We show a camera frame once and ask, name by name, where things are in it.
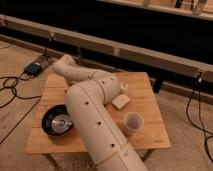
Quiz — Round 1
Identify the white sponge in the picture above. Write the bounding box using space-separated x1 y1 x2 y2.
112 94 130 109

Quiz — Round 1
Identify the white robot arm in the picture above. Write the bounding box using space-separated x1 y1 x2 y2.
52 54 148 171

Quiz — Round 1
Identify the white patterned small object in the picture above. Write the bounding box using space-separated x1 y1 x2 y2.
120 83 128 93

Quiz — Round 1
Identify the black metal bowl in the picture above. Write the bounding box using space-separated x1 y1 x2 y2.
41 104 74 137

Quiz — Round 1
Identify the black floor cable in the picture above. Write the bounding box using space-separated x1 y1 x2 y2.
0 33 68 145

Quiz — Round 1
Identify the long wooden floor rail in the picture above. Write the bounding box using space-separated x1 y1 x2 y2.
0 14 213 82

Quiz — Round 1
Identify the black cable at right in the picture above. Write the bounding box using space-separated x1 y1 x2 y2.
185 73 213 164

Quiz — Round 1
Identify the translucent plastic cup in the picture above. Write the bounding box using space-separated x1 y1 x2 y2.
123 112 144 136

